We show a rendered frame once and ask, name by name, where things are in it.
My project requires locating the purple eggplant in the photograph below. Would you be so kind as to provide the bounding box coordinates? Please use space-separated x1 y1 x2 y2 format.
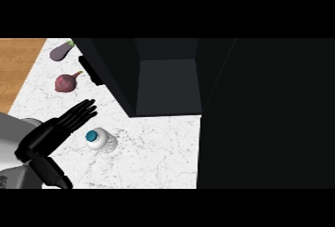
49 40 76 62

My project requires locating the dark grey open cabinet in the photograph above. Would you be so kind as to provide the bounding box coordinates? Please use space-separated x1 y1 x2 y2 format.
71 37 236 118

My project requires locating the black cabinet handle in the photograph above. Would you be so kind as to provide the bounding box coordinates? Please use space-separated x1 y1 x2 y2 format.
77 55 107 87

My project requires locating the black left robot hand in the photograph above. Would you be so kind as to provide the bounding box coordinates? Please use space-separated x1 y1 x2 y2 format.
14 98 99 190

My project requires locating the red onion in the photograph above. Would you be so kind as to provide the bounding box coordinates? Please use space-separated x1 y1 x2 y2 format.
53 70 84 93

